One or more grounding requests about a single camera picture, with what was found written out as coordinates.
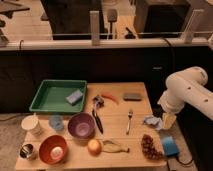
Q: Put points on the blue sponge in tray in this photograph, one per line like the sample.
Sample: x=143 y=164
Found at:
x=74 y=97

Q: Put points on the orange apple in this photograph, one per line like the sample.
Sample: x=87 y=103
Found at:
x=94 y=147

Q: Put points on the black handled garlic press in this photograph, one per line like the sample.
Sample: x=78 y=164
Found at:
x=97 y=103

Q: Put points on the dark red grape bunch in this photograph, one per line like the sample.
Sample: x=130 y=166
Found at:
x=149 y=149

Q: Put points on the red chili pepper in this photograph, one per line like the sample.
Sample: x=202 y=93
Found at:
x=108 y=96

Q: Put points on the clear blue plastic cup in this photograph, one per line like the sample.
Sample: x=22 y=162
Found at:
x=56 y=122

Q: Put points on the metal fork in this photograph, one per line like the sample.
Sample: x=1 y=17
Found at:
x=130 y=114

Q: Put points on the purple bowl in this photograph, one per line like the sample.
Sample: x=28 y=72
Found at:
x=81 y=125

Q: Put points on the crumpled blue cloth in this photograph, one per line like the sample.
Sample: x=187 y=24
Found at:
x=156 y=122

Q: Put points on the red bowl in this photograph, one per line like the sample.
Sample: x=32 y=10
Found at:
x=53 y=149

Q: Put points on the green plastic tray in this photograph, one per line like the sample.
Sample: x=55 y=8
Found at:
x=51 y=96

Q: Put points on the blue box beside table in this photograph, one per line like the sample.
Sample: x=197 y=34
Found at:
x=169 y=146

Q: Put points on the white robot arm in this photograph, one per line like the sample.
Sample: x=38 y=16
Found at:
x=185 y=86

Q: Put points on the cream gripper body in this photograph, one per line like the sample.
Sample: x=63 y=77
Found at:
x=168 y=120

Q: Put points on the white paper cup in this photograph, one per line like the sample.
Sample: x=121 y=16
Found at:
x=31 y=124

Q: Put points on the yellow banana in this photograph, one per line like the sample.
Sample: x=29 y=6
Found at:
x=111 y=146

